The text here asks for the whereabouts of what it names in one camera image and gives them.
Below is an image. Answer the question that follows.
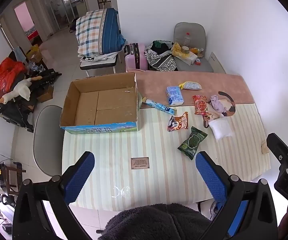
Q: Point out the green snack packet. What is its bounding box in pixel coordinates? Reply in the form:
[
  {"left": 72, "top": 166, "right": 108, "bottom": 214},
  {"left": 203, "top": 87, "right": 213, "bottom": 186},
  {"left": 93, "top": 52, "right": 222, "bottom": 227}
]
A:
[{"left": 178, "top": 126, "right": 208, "bottom": 160}]

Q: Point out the red snack packet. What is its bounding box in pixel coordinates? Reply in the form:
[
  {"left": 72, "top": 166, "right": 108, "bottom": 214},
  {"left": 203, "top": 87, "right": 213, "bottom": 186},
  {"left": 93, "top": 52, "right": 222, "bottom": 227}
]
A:
[{"left": 192, "top": 95, "right": 209, "bottom": 115}]

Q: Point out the pink suitcase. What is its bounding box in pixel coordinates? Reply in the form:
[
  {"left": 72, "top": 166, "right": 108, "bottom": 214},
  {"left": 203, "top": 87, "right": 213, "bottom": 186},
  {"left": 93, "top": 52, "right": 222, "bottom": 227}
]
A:
[{"left": 124, "top": 42, "right": 148, "bottom": 72}]

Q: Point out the white wall panel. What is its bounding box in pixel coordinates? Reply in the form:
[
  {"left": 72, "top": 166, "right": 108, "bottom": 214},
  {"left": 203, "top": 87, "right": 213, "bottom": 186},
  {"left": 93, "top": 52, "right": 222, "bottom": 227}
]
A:
[{"left": 209, "top": 52, "right": 226, "bottom": 74}]

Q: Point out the black folding rack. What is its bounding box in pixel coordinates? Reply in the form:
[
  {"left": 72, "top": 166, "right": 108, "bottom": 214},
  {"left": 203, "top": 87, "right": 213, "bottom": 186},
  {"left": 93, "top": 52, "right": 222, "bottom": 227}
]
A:
[{"left": 0, "top": 70, "right": 62, "bottom": 133}]

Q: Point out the clear plastic bottle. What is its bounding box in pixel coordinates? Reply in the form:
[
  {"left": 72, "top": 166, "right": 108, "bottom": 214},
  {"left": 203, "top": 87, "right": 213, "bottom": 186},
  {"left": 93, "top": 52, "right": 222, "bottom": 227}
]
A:
[{"left": 183, "top": 32, "right": 192, "bottom": 48}]

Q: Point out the yellow plastic bag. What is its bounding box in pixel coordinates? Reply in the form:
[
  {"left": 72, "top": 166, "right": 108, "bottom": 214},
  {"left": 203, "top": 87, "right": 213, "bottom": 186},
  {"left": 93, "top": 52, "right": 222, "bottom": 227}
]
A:
[{"left": 171, "top": 42, "right": 184, "bottom": 55}]

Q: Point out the blue tissue packet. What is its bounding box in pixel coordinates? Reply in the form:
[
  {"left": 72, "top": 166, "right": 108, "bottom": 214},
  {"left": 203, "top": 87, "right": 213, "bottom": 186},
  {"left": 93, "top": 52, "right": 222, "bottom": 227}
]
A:
[{"left": 166, "top": 86, "right": 185, "bottom": 105}]

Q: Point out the black white patterned bag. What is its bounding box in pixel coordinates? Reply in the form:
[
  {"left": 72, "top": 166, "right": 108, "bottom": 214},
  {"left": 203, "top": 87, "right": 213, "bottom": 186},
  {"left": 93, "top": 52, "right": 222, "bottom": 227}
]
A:
[{"left": 144, "top": 40, "right": 178, "bottom": 72}]

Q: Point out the white plastic packet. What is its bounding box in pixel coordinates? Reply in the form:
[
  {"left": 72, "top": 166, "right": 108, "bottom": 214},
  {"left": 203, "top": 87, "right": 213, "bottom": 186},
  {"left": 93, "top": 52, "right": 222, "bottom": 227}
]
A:
[{"left": 208, "top": 119, "right": 233, "bottom": 140}]

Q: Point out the person's dark fleece clothing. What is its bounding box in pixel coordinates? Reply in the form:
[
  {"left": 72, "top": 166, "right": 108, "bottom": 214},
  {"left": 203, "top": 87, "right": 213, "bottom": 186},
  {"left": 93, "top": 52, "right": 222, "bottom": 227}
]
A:
[{"left": 98, "top": 203, "right": 212, "bottom": 240}]

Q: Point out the speckled grey yellow pouch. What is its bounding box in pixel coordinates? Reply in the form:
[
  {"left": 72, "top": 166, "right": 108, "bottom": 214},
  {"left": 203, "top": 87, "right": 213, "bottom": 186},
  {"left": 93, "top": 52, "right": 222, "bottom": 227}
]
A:
[{"left": 179, "top": 81, "right": 202, "bottom": 91}]

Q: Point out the white bench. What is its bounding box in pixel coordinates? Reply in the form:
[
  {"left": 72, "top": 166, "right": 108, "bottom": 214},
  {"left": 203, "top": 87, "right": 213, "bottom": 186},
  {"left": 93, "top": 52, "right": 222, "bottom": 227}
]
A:
[{"left": 80, "top": 52, "right": 122, "bottom": 77}]

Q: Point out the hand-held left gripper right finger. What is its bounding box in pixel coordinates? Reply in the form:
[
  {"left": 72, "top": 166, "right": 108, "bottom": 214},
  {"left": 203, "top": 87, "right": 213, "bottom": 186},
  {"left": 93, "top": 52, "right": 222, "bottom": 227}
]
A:
[{"left": 195, "top": 151, "right": 278, "bottom": 240}]

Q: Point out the tissue box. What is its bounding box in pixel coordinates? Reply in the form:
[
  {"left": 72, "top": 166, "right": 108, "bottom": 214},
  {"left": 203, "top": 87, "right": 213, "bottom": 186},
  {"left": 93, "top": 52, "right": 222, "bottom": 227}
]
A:
[{"left": 181, "top": 52, "right": 197, "bottom": 65}]

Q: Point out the blue tube packet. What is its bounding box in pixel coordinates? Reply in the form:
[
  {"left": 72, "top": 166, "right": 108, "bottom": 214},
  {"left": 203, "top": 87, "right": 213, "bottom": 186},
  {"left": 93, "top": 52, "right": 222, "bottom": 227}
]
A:
[{"left": 141, "top": 97, "right": 177, "bottom": 116}]

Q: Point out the plaid folded bedding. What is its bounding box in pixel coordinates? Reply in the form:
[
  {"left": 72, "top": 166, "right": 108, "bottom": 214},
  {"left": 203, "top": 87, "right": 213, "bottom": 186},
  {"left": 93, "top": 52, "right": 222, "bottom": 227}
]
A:
[{"left": 75, "top": 8, "right": 126, "bottom": 57}]

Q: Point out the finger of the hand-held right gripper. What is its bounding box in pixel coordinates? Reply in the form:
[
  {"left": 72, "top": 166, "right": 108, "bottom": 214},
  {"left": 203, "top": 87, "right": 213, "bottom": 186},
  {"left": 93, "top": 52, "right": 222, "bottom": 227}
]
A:
[{"left": 266, "top": 133, "right": 288, "bottom": 165}]

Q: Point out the pink cat mat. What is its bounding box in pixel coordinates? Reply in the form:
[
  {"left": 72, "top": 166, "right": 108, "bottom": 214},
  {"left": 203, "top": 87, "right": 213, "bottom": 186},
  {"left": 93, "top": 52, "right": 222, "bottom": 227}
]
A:
[{"left": 134, "top": 71, "right": 254, "bottom": 128}]

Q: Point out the black floor bag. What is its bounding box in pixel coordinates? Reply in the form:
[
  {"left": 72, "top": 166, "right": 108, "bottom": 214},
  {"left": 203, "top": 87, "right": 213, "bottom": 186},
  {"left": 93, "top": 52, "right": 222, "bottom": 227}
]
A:
[{"left": 69, "top": 19, "right": 79, "bottom": 33}]

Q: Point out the red plastic bag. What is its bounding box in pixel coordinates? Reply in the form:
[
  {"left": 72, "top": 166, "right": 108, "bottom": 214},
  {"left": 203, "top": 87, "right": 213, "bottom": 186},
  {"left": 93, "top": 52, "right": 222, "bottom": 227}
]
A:
[{"left": 0, "top": 57, "right": 27, "bottom": 99}]

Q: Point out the light blue cloth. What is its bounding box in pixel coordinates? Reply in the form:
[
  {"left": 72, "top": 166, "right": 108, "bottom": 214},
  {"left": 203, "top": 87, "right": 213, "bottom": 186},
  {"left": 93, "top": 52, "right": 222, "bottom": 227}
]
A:
[{"left": 13, "top": 46, "right": 27, "bottom": 63}]

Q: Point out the white goose plush toy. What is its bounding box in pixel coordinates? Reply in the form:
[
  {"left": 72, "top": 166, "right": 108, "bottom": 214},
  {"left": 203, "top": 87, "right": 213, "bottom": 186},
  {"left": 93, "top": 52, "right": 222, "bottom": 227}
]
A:
[{"left": 0, "top": 78, "right": 32, "bottom": 104}]

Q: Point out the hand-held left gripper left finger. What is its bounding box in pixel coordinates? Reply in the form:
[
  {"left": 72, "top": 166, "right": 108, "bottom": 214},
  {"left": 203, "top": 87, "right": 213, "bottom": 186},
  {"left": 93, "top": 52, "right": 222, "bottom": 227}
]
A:
[{"left": 13, "top": 151, "right": 96, "bottom": 240}]

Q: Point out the grey cushioned chair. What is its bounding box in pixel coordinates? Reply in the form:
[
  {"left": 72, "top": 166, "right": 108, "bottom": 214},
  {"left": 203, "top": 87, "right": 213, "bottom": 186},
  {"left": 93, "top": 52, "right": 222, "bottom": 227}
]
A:
[{"left": 173, "top": 22, "right": 214, "bottom": 72}]

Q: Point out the grey round-back chair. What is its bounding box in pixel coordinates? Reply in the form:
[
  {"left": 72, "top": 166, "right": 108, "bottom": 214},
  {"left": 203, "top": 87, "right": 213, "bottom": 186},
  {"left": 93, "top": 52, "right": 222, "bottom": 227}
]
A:
[{"left": 33, "top": 105, "right": 64, "bottom": 177}]

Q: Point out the dark wooden chair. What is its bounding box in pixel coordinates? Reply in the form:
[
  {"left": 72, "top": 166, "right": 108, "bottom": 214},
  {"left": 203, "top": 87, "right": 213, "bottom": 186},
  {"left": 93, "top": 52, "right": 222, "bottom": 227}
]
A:
[{"left": 0, "top": 155, "right": 26, "bottom": 195}]

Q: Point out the cartoon snack packet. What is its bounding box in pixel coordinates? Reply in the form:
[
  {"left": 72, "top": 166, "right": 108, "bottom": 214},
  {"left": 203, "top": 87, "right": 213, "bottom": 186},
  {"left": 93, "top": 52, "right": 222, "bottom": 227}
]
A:
[{"left": 167, "top": 112, "right": 189, "bottom": 132}]

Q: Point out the purple cloth scrunchie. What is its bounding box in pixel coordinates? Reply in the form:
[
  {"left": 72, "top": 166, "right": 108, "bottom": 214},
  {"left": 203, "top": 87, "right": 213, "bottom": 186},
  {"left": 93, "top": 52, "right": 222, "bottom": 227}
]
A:
[{"left": 210, "top": 94, "right": 226, "bottom": 112}]

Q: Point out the brown cardboard box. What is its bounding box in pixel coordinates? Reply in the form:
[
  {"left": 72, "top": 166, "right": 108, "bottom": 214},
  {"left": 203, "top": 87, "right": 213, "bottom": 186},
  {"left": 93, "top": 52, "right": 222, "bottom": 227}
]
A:
[{"left": 38, "top": 85, "right": 54, "bottom": 103}]

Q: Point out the yellow cardboard box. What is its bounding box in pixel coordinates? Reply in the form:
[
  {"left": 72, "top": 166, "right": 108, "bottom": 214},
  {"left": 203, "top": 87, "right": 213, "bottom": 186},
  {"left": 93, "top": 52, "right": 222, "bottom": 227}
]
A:
[{"left": 25, "top": 44, "right": 43, "bottom": 63}]

